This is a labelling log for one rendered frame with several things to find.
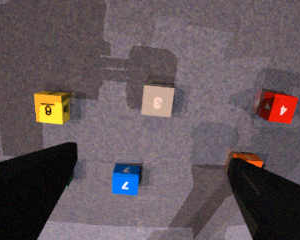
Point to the blue block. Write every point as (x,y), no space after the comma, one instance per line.
(125,179)

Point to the orange block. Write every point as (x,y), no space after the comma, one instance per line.
(252,158)

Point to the yellow digit block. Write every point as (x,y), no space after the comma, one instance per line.
(52,107)

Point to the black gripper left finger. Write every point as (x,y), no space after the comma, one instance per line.
(30,187)

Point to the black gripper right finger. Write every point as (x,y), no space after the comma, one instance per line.
(270,204)

